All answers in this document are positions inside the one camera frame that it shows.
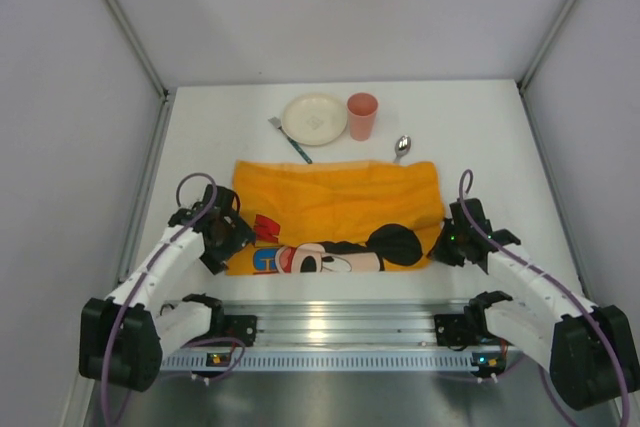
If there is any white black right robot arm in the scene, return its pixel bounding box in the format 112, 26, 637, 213
429, 198, 639, 410

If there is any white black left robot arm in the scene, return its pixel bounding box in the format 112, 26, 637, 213
78, 184, 257, 392

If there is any spoon with teal handle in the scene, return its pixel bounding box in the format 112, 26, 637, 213
393, 135, 412, 164

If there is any perforated grey cable duct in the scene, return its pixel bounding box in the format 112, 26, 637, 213
161, 348, 501, 372

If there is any aluminium frame post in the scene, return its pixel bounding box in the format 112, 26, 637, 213
73, 0, 171, 98
517, 0, 616, 91

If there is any orange cartoon print cloth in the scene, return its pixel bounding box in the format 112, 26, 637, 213
227, 161, 445, 276

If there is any left aluminium frame post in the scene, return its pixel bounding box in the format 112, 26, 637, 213
73, 0, 171, 98

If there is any right aluminium frame post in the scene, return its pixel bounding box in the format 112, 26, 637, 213
517, 0, 616, 91

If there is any fork with teal handle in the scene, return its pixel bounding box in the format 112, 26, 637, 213
268, 117, 313, 164

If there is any aluminium mounting rail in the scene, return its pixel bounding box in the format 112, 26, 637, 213
224, 301, 465, 350

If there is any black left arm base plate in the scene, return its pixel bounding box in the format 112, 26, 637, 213
220, 314, 258, 347

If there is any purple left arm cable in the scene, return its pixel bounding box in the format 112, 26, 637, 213
97, 172, 249, 426

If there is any cream round plate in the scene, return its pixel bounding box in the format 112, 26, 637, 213
280, 93, 348, 146

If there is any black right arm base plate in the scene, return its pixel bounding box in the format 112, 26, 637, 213
433, 314, 477, 351

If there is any pink plastic cup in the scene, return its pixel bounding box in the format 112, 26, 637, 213
347, 92, 379, 141

